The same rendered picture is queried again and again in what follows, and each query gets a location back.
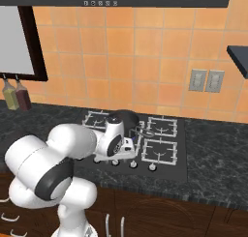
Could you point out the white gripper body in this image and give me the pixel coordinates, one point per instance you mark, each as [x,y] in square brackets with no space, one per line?
[116,155]

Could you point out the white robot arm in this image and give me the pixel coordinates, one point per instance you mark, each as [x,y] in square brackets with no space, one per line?
[48,160]

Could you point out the white hob knob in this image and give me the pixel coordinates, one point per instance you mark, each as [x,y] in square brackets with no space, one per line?
[151,167]
[115,162]
[133,164]

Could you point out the dark frying pan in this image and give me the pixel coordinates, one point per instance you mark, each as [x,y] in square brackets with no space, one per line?
[130,118]

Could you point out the dark wood cupboard door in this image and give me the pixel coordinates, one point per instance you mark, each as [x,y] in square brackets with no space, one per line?
[168,215]
[103,202]
[232,223]

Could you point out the black hob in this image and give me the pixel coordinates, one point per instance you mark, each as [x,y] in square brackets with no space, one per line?
[171,170]

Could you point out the dark wood drawer front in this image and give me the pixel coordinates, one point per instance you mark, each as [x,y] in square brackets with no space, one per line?
[32,220]
[4,186]

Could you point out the dark red bottle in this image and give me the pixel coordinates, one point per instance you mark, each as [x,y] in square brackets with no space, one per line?
[23,99]

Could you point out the olive green bottle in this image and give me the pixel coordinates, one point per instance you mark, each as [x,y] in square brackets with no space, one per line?
[10,97]

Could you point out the grey wall outlet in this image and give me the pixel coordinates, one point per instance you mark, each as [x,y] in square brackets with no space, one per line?
[197,80]
[214,81]

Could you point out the dark framed wall cupboard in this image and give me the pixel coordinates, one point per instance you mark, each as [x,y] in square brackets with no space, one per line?
[14,37]

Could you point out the dark wall shelf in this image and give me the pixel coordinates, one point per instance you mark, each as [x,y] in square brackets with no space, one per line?
[240,58]

